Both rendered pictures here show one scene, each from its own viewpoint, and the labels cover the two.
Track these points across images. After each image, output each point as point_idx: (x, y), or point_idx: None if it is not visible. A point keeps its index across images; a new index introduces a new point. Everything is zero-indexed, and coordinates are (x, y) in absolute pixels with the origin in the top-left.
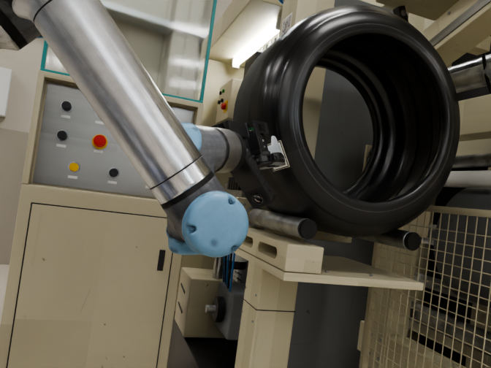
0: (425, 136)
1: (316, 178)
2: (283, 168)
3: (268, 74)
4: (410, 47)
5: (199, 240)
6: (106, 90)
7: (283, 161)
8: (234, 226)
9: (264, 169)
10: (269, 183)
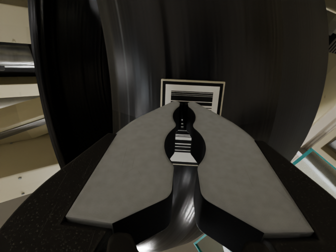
0: (91, 28)
1: (114, 8)
2: (185, 81)
3: (157, 250)
4: (50, 133)
5: None
6: None
7: (94, 148)
8: None
9: (235, 130)
10: (267, 39)
